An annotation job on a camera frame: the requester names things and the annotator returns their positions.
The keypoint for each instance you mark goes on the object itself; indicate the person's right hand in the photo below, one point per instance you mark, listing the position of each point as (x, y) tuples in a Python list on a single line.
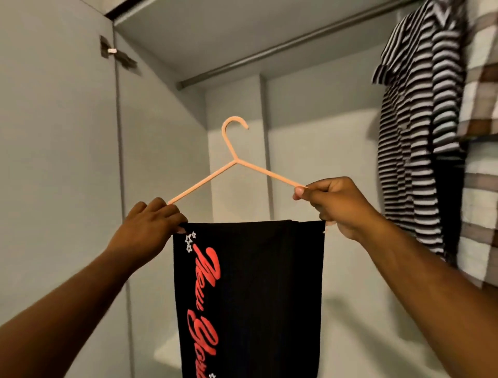
[(342, 206)]

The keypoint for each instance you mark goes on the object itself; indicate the person's left hand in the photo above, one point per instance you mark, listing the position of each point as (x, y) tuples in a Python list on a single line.
[(148, 232)]

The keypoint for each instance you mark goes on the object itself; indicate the black white striped garment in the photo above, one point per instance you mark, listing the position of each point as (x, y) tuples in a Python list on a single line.
[(416, 132)]

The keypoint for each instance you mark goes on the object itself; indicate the peach plastic hanger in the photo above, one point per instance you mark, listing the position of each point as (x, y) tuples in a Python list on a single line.
[(233, 160)]

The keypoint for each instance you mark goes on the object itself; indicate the white wooden wardrobe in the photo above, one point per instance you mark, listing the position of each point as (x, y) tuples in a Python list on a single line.
[(62, 156)]

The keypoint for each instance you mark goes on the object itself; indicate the brown white plaid shirt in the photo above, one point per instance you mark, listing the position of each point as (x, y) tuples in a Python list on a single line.
[(478, 156)]

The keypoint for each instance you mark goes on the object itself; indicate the person's left forearm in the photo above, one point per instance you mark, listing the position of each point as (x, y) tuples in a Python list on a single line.
[(58, 323)]

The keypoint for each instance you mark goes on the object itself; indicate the person's right forearm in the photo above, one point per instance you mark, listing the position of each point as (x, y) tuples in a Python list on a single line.
[(436, 300)]

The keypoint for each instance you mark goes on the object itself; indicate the metal door hinge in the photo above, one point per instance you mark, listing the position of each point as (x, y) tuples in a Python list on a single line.
[(117, 53)]

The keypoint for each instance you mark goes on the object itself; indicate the metal wardrobe hanging rail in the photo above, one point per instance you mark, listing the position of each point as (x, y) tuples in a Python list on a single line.
[(296, 39)]

